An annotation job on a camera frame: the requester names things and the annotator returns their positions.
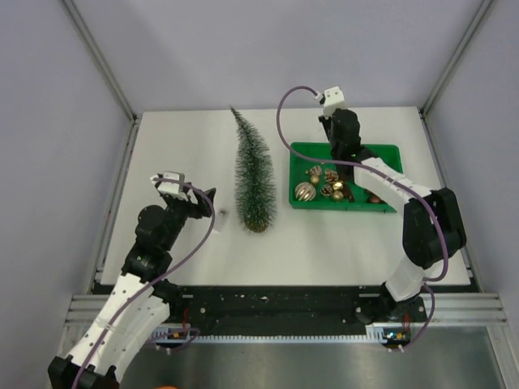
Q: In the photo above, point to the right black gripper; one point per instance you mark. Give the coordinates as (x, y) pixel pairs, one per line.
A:
(326, 122)

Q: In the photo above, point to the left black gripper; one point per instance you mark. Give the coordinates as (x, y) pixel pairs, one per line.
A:
(197, 211)

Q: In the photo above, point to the small green christmas tree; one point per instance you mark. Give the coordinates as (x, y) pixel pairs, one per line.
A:
(255, 192)

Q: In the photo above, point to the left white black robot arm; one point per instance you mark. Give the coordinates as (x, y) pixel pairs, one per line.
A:
(142, 297)

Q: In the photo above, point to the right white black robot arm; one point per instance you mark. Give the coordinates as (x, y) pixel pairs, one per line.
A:
(432, 230)

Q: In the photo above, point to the small gold bauble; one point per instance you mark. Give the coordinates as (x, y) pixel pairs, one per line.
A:
(337, 196)

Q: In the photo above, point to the green plastic tray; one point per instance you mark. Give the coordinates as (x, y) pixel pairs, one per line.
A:
(299, 167)

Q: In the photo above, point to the large silver gold bauble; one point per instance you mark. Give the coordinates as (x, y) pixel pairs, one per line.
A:
(305, 192)

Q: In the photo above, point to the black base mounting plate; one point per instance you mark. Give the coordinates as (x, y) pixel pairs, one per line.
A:
(289, 310)

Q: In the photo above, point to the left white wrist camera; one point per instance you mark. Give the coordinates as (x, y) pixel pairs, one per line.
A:
(170, 184)

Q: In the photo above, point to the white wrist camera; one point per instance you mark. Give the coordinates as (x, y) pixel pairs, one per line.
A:
(170, 184)
(331, 99)

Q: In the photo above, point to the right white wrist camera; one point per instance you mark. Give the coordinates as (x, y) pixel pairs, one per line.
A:
(331, 99)

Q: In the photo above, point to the right aluminium frame post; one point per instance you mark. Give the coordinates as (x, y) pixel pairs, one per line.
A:
(481, 15)

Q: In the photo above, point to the aluminium frame post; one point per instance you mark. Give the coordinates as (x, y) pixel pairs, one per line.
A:
(481, 15)
(98, 58)

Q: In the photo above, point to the grey slotted cable duct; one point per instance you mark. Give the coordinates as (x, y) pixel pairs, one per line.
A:
(373, 335)

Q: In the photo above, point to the left aluminium frame post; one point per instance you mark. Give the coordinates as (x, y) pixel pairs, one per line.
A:
(98, 58)

